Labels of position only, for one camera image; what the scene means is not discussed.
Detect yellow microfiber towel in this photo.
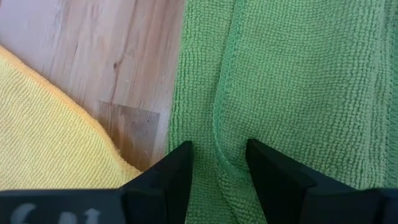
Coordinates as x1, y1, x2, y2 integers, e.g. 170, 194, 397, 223
0, 45, 143, 191

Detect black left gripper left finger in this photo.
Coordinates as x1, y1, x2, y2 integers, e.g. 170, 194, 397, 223
119, 140, 194, 224

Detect green microfiber towel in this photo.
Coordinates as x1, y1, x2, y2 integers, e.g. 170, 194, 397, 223
167, 0, 398, 224

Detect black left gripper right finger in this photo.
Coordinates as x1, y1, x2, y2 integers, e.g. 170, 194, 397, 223
245, 138, 385, 224

